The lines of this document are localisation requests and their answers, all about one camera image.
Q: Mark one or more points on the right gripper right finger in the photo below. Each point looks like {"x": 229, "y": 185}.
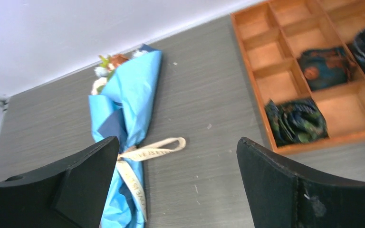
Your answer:
{"x": 283, "y": 193}

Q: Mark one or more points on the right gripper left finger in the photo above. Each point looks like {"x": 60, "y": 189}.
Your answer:
{"x": 68, "y": 193}

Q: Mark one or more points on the orange rose stem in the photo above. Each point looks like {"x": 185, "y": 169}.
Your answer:
{"x": 117, "y": 60}

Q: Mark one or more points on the dark ribbon roll orange pattern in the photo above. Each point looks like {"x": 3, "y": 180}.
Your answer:
{"x": 324, "y": 68}

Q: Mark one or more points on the blue wrapping paper sheet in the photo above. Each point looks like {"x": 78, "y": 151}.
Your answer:
{"x": 124, "y": 109}

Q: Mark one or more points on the orange compartment tray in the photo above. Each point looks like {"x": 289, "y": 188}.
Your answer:
{"x": 272, "y": 35}

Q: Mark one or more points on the beige tote bag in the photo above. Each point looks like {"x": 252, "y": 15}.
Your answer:
{"x": 150, "y": 151}

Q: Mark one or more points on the dark ribbon roll green pattern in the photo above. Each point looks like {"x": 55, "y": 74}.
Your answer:
{"x": 296, "y": 121}

